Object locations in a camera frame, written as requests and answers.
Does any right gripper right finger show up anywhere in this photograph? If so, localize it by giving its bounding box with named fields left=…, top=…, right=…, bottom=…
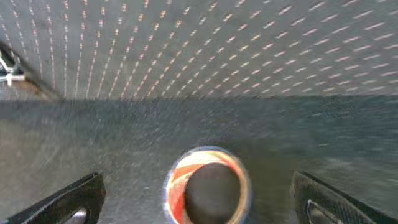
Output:
left=289, top=170, right=398, bottom=224

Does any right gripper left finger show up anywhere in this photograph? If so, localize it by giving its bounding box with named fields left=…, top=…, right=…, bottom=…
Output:
left=0, top=172, right=107, bottom=224

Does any black pegboard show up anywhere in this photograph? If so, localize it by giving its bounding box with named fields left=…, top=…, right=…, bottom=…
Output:
left=0, top=0, right=398, bottom=101

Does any roll of blue tape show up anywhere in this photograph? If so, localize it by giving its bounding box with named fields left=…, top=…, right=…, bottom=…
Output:
left=162, top=145, right=253, bottom=224

